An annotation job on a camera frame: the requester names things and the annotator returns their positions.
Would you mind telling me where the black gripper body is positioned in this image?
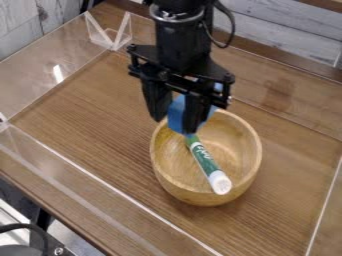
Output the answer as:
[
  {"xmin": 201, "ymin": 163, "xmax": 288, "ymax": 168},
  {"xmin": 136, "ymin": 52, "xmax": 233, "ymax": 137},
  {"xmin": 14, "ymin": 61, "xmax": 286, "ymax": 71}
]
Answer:
[{"xmin": 127, "ymin": 17, "xmax": 236, "ymax": 108}]

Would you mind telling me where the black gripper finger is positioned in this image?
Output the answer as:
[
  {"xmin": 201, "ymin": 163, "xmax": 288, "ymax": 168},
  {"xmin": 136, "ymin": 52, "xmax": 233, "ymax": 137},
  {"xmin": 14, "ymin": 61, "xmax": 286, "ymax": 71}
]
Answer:
[
  {"xmin": 182, "ymin": 95, "xmax": 212, "ymax": 134},
  {"xmin": 142, "ymin": 78, "xmax": 173, "ymax": 122}
]

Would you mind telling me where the blue rectangular block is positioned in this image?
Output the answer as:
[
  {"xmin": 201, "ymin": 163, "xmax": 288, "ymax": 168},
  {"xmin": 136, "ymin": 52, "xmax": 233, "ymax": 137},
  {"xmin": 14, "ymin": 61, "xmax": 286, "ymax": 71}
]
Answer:
[{"xmin": 166, "ymin": 82, "xmax": 225, "ymax": 136}]

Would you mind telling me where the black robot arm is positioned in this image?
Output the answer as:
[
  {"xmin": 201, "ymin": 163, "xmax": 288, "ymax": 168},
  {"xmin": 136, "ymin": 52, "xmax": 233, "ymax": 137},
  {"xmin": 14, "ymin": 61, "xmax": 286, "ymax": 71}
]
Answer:
[{"xmin": 127, "ymin": 0, "xmax": 236, "ymax": 134}]

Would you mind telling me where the brown wooden bowl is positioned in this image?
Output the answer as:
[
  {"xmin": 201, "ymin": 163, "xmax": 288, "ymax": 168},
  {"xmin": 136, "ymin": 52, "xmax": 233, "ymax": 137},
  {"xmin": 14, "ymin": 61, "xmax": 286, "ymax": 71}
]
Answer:
[{"xmin": 150, "ymin": 110, "xmax": 264, "ymax": 207}]

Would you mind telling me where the green and white marker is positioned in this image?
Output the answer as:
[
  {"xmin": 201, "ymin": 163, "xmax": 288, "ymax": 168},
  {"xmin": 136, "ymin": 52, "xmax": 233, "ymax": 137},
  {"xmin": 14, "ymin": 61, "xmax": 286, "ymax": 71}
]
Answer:
[{"xmin": 186, "ymin": 135, "xmax": 233, "ymax": 195}]

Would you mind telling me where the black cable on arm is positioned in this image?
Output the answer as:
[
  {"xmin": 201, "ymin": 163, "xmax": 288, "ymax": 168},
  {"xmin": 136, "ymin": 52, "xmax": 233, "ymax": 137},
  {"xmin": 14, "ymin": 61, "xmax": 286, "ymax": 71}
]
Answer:
[{"xmin": 202, "ymin": 0, "xmax": 237, "ymax": 50}]

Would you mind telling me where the clear acrylic corner bracket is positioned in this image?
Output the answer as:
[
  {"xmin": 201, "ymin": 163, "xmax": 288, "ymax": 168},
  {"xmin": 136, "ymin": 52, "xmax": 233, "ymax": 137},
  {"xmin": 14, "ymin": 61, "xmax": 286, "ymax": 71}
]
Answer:
[{"xmin": 85, "ymin": 12, "xmax": 133, "ymax": 51}]

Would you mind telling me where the clear acrylic table wall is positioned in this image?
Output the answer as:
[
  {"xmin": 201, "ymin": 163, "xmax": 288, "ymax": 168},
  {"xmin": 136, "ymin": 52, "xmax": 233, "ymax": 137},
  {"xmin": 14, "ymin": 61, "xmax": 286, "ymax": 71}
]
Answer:
[{"xmin": 0, "ymin": 113, "xmax": 224, "ymax": 256}]

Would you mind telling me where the black equipment with cable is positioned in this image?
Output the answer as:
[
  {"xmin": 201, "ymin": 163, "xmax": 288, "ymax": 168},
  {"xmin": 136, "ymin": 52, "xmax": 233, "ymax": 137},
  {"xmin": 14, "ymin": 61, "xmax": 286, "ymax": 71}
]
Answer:
[{"xmin": 0, "ymin": 223, "xmax": 77, "ymax": 256}]

